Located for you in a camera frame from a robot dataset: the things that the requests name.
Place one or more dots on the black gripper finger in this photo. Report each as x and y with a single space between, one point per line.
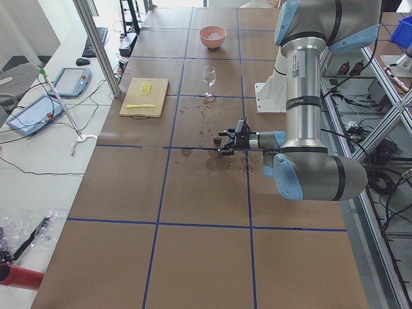
227 149
230 133

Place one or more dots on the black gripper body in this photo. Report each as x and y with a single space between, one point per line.
244 141

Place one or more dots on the steel jigger cup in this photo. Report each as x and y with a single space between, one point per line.
217 140

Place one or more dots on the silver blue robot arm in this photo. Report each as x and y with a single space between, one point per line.
296 158

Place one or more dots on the clear wine glass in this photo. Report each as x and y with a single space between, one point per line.
209 77

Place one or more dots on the clear ice cubes pile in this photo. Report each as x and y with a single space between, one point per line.
214 36

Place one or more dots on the yellow plastic knife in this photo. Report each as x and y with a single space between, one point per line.
134 106

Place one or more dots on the bamboo cutting board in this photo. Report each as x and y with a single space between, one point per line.
133 96

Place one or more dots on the lemon slice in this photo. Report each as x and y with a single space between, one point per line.
145 88

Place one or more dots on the pink bowl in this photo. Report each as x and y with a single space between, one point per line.
212 44

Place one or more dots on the white grabber stick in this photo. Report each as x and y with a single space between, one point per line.
80 136

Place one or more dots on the black computer mouse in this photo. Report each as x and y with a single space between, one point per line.
82 62

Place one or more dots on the blue teach pendant tablet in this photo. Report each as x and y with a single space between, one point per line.
71 82

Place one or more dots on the blue plastic bin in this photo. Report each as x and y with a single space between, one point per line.
402 36

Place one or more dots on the red cylinder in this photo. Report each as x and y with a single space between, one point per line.
19 277

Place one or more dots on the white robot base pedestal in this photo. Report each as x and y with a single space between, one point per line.
271 95

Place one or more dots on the aluminium frame post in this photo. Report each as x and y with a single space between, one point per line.
86 18

